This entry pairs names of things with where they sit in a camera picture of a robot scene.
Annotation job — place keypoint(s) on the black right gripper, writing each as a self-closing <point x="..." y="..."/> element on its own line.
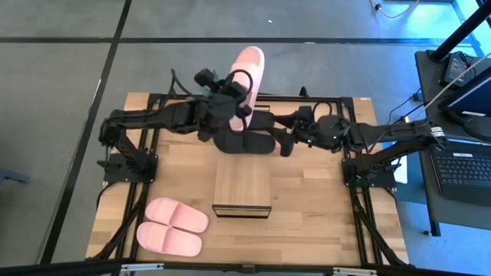
<point x="326" y="130"/>

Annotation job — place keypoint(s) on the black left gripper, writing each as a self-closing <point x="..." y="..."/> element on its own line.
<point x="215" y="115"/>

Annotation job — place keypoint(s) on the black slide sandal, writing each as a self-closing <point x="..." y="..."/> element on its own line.
<point x="249" y="142"/>
<point x="262" y="120"/>

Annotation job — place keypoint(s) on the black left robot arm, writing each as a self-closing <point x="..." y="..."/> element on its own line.
<point x="153" y="115"/>

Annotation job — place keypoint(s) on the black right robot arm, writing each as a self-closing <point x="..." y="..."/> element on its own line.
<point x="395" y="134"/>

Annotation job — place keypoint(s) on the black side table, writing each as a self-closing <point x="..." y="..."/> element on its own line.
<point x="427" y="199"/>

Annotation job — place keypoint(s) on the black laptop keyboard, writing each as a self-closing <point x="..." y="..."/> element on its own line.
<point x="460" y="172"/>

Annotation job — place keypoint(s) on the black power adapter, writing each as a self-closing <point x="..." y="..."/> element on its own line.
<point x="456" y="69"/>

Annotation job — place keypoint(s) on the black monitor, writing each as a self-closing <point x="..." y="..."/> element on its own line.
<point x="475" y="99"/>

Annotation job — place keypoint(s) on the black diagonal pole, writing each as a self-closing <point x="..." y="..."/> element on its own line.
<point x="460" y="33"/>

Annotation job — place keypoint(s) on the wooden shelf with black frame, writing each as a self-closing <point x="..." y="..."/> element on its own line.
<point x="241" y="180"/>

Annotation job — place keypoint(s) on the black aluminium table frame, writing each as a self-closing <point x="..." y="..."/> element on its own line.
<point x="135" y="199"/>

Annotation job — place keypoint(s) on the silver metal bracket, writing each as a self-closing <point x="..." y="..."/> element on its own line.
<point x="142" y="267"/>
<point x="354" y="271"/>

